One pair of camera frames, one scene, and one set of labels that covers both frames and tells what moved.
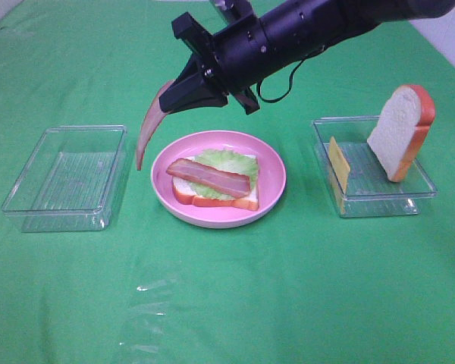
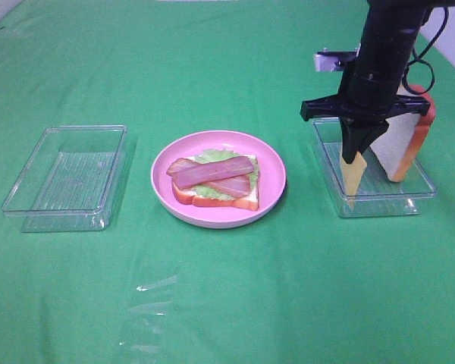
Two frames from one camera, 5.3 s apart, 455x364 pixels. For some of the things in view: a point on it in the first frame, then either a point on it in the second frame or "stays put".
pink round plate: [271, 176] stays put
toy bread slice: [184, 194] stays put
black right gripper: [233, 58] → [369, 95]
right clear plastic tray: [371, 192] stays put
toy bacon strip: [218, 180] stays put
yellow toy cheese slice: [340, 172] → [353, 173]
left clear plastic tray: [70, 182] stays put
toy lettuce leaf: [230, 161] stays put
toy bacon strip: [153, 120] → [186, 172]
